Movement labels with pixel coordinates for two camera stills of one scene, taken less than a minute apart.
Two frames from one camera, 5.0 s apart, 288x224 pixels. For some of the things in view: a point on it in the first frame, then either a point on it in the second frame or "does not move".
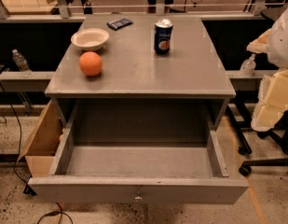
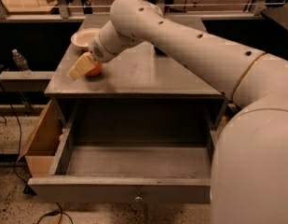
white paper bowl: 89,39 does not move
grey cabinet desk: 141,79 does not move
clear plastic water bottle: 21,63 does not move
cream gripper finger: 280,92 to 83,64
